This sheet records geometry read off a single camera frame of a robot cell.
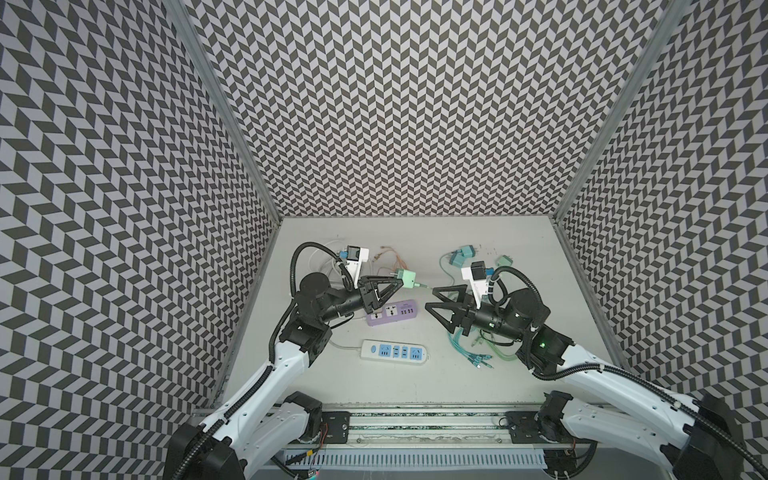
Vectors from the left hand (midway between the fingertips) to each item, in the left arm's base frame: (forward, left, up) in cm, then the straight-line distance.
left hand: (401, 285), depth 67 cm
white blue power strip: (-6, +2, -25) cm, 26 cm away
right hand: (-5, -6, -2) cm, 8 cm away
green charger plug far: (+27, -37, -28) cm, 53 cm away
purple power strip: (+5, +2, -25) cm, 25 cm away
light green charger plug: (+1, -2, +1) cm, 2 cm away
